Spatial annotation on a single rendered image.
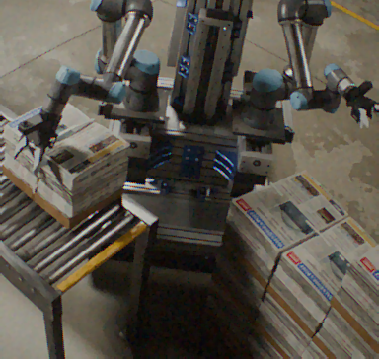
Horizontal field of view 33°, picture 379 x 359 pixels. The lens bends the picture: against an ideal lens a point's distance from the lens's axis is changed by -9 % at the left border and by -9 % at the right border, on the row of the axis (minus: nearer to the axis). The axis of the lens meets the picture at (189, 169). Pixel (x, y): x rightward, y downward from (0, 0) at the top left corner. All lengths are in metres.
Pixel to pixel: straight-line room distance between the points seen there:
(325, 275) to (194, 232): 1.02
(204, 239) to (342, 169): 1.27
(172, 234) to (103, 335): 0.60
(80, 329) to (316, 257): 1.18
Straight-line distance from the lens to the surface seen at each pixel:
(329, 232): 2.44
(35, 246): 2.25
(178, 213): 3.22
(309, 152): 4.10
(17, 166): 2.35
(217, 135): 2.86
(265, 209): 2.44
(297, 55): 2.49
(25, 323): 3.01
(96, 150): 2.22
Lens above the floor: 2.50
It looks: 42 degrees down
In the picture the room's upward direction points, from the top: 11 degrees clockwise
